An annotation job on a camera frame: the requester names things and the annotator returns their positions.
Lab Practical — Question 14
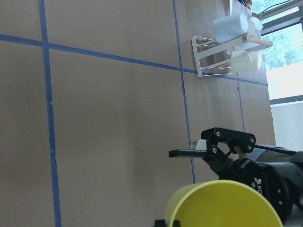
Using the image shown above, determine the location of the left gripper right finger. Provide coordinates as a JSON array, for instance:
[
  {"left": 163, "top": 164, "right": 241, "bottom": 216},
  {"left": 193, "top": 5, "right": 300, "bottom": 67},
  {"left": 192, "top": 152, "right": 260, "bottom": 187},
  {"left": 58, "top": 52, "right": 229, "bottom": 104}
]
[{"left": 169, "top": 220, "right": 180, "bottom": 227}]

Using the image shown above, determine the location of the yellow cup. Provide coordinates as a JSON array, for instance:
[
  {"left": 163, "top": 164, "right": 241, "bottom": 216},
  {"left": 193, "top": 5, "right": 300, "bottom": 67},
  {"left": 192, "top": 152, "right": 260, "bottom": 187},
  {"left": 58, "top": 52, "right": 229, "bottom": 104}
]
[{"left": 164, "top": 180, "right": 283, "bottom": 227}]

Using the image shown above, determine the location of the cream white cup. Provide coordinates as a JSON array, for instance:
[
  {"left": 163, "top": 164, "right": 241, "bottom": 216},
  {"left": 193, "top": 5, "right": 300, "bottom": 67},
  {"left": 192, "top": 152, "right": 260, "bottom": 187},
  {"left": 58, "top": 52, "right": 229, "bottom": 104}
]
[{"left": 230, "top": 50, "right": 263, "bottom": 73}]

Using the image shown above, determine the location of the light blue cup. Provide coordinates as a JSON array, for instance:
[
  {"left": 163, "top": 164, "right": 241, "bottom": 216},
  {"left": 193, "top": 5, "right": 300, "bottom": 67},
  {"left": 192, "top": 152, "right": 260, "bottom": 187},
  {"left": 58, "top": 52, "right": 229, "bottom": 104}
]
[{"left": 248, "top": 17, "right": 263, "bottom": 37}]

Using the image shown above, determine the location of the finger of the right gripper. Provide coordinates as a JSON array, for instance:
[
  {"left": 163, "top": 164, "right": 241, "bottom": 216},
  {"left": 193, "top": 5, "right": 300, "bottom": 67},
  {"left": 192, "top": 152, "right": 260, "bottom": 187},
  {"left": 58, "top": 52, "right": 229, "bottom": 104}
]
[{"left": 169, "top": 127, "right": 256, "bottom": 160}]

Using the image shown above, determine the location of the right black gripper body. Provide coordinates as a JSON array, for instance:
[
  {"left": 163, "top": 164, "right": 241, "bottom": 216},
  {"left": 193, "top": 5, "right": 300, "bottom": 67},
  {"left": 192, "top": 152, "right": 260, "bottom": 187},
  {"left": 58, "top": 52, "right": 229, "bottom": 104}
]
[{"left": 202, "top": 152, "right": 303, "bottom": 227}]

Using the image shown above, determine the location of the white wire cup rack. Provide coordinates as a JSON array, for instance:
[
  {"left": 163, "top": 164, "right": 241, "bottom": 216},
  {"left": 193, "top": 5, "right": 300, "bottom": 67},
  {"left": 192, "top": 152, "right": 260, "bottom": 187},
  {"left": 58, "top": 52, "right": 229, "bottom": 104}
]
[{"left": 191, "top": 35, "right": 273, "bottom": 77}]

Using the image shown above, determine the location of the aluminium frame post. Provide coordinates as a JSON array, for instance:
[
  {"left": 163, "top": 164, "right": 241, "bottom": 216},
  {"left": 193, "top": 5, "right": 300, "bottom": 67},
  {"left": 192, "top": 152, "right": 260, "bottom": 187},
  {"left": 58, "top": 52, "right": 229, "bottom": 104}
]
[{"left": 256, "top": 0, "right": 303, "bottom": 20}]

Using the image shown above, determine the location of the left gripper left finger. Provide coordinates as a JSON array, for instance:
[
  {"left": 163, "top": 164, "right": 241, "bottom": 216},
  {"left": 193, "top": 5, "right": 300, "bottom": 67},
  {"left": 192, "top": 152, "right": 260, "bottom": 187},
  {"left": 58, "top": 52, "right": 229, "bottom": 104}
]
[{"left": 154, "top": 219, "right": 166, "bottom": 227}]

